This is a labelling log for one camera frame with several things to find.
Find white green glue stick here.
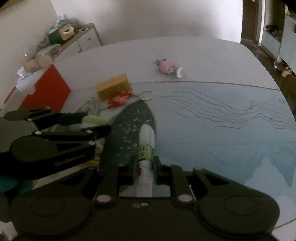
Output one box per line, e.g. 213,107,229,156
136,123,155,197

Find yellow rectangular box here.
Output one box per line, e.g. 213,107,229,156
96,74,132,101

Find pink doll toy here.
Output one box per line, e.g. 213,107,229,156
154,59,184,78

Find red cardboard shoe box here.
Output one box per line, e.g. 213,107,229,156
3,64,72,112

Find white cosmetic tube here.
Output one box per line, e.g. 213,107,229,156
17,66,32,82

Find brown cardboard box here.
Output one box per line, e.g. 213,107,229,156
24,55,54,73

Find blue patterned table mat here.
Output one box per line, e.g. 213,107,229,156
103,82,295,225

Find glass vase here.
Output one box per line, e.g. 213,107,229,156
23,42,61,61

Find white wooden sideboard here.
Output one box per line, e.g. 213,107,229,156
52,23,103,61

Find green tissue box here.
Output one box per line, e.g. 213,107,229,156
48,24,74,45

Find white sunglasses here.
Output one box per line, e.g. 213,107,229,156
78,27,88,33

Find orange keychain toy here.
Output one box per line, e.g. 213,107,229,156
107,90,153,109

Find white blue wall cabinet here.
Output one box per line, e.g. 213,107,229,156
259,0,295,73

